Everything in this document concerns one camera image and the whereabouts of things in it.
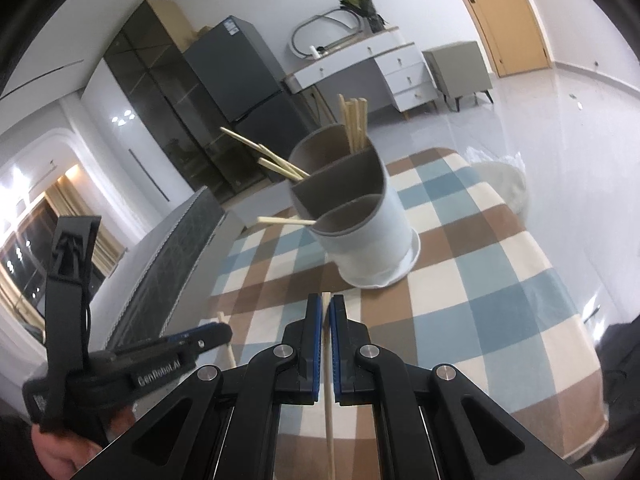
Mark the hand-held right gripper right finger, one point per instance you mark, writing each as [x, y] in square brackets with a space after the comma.
[336, 345]

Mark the dark grey fridge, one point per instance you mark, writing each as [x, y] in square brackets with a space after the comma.
[240, 70]

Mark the wooden door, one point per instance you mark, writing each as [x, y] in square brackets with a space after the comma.
[510, 20]

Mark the white wardrobe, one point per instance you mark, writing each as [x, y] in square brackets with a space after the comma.
[125, 150]

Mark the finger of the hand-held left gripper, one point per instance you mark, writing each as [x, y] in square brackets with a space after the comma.
[210, 334]

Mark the potted plant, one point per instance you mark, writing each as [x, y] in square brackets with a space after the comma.
[367, 10]

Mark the white roll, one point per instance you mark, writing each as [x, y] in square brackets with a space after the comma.
[314, 52]

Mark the grey quilted mattress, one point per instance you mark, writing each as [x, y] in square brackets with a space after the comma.
[175, 250]

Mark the white vanity desk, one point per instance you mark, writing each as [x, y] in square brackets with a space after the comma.
[350, 62]

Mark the white utensil holder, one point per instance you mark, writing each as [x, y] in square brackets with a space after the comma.
[370, 245]

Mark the person's left forearm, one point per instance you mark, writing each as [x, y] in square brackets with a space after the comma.
[15, 455]

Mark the dark window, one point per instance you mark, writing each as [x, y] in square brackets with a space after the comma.
[20, 260]

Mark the grey nightstand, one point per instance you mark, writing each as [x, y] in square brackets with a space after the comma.
[460, 70]

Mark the oval mirror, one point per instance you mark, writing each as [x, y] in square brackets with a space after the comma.
[320, 30]

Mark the light wooden chopstick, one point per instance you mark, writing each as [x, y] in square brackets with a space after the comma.
[356, 125]
[329, 435]
[221, 319]
[250, 144]
[344, 120]
[350, 125]
[285, 220]
[362, 120]
[275, 157]
[275, 168]

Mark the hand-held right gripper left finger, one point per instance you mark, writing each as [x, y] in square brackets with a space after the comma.
[314, 345]

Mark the dark glass cabinet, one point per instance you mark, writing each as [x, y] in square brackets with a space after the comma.
[165, 100]

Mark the person's left hand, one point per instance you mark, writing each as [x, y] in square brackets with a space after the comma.
[65, 452]

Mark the grey bed frame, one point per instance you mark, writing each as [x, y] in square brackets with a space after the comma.
[215, 245]

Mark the beige curtain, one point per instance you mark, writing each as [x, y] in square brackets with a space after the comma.
[107, 247]

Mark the white plastic bag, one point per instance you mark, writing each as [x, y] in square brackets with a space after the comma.
[505, 185]

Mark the checked tablecloth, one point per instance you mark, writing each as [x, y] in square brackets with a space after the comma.
[475, 285]

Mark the dark cloth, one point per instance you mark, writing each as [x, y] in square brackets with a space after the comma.
[620, 385]

